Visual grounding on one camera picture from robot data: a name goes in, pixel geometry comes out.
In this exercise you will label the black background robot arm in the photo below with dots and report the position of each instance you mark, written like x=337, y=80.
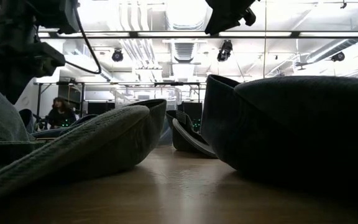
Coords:
x=40, y=123

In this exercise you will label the black ceiling spotlight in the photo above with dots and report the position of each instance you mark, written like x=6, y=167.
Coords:
x=338, y=56
x=117, y=55

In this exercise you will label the person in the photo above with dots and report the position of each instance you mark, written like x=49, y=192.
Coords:
x=61, y=116

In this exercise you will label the black background rig frame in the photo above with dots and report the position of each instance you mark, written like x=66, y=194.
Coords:
x=166, y=84

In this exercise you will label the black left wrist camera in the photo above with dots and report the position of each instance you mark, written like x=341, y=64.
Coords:
x=57, y=15

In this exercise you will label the silver ceiling air duct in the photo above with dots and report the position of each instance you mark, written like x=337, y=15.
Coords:
x=184, y=51

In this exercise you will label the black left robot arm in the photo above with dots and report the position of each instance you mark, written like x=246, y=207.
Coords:
x=14, y=21

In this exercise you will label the black partition screen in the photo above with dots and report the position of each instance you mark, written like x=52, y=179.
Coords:
x=99, y=108

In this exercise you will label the blue denim hat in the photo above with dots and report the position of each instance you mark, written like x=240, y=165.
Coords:
x=166, y=132

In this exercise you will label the black overhead beam with lights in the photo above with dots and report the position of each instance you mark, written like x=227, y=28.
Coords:
x=134, y=34

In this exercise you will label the black hanging camera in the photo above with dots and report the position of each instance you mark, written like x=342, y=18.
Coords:
x=225, y=50

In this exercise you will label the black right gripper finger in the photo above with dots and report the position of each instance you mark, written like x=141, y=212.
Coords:
x=221, y=23

